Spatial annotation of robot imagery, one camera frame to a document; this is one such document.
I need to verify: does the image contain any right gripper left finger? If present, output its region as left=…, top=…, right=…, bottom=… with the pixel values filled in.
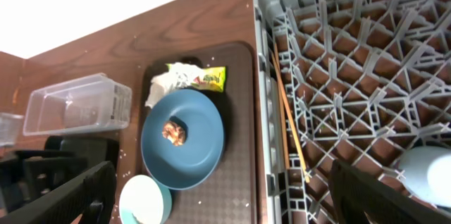
left=1, top=161, right=116, bottom=224

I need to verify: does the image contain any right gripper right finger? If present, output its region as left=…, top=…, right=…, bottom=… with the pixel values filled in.
left=328, top=160, right=450, bottom=224

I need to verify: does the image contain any light blue cup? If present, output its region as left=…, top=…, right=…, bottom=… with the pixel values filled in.
left=398, top=146, right=450, bottom=208

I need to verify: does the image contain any dark blue plate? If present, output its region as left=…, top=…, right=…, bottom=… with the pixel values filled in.
left=141, top=89, right=225, bottom=190

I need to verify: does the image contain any brown food scrap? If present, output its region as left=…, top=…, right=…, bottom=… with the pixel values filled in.
left=162, top=121, right=186, bottom=147

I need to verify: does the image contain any yellow green snack wrapper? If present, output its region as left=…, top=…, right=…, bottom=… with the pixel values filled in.
left=167, top=63, right=226, bottom=92

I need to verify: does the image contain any grey dishwasher rack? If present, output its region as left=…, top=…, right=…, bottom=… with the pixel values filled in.
left=253, top=0, right=450, bottom=223

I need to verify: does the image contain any light blue rice bowl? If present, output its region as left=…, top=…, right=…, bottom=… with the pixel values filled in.
left=118, top=175, right=173, bottom=224

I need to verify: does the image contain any black plastic tray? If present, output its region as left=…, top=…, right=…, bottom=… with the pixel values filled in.
left=1, top=136, right=119, bottom=213

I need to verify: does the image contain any clear plastic bin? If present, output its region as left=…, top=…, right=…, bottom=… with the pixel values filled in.
left=23, top=73, right=132, bottom=136

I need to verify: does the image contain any brown serving tray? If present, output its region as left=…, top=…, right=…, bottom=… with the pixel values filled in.
left=141, top=42, right=257, bottom=223

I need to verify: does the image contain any white crumpled napkin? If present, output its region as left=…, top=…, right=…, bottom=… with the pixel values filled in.
left=144, top=63, right=196, bottom=108

